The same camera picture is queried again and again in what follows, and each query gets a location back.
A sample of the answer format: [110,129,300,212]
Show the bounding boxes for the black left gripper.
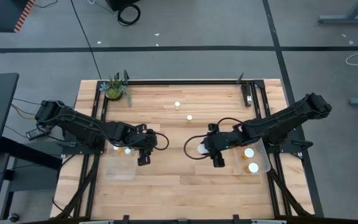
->
[132,123,158,167]

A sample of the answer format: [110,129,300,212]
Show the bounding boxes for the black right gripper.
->
[200,123,241,168]

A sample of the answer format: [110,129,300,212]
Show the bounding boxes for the large orange pill bottle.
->
[242,147,255,160]
[196,142,209,156]
[244,162,259,174]

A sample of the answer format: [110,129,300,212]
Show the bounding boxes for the clear plastic bin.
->
[232,138,272,177]
[104,142,138,181]

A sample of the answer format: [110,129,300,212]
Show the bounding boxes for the potted green succulent plant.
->
[99,73,133,108]

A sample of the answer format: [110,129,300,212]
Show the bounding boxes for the black power adapter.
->
[25,127,48,141]

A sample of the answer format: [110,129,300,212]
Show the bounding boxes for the black box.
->
[105,0,141,12]

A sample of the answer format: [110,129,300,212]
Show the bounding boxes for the black mat orange striped edges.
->
[0,0,36,34]

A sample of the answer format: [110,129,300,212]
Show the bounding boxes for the black aluminium table frame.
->
[53,70,316,224]

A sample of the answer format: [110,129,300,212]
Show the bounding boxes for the yellow floor cable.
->
[11,104,37,121]

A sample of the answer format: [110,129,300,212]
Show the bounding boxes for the thin black floor cable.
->
[12,98,44,106]

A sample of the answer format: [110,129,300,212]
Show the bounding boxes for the coiled black cable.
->
[117,3,142,27]

